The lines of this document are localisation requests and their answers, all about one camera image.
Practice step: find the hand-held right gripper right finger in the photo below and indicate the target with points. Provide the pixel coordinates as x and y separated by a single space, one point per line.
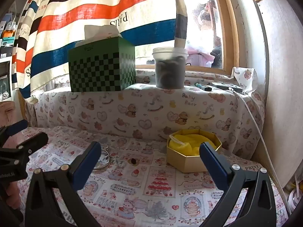
212 162

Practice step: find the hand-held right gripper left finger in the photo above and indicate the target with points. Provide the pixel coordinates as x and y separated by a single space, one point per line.
88 162

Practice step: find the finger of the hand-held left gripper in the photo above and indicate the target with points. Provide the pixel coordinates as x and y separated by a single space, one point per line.
16 126
33 141

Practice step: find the gold octagonal box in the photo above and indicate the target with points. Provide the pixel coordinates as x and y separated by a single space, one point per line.
187 163

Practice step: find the person's left hand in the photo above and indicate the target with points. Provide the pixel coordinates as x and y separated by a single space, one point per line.
11 195

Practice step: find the yellow cloth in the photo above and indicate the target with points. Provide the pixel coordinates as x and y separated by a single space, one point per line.
189 143

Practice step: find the strawberry print tablecloth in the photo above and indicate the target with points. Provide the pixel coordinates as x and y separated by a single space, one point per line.
146 194

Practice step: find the dark marker pen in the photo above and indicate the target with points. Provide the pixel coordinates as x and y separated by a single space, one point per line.
202 87

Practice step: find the flat black device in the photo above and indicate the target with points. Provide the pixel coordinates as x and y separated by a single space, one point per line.
226 86

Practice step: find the bear print cloth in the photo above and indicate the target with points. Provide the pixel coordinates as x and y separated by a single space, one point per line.
146 111

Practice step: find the cluttered shelf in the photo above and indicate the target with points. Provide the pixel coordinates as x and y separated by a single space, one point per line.
7 47

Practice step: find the white tape roll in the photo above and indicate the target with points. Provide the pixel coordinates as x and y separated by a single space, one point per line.
293 198

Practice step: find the green checkered tissue box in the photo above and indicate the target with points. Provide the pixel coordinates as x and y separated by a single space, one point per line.
99 73

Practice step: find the clear plastic jar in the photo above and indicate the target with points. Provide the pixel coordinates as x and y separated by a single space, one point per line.
170 71

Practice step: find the pink cloth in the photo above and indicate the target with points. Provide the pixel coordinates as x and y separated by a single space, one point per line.
200 56

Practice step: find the white tissue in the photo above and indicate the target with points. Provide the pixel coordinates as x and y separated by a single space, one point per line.
99 32

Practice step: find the striped curtain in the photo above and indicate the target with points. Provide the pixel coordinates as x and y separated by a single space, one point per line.
94 11

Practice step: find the wooden window frame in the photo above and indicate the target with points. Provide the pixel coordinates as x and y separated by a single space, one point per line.
228 28

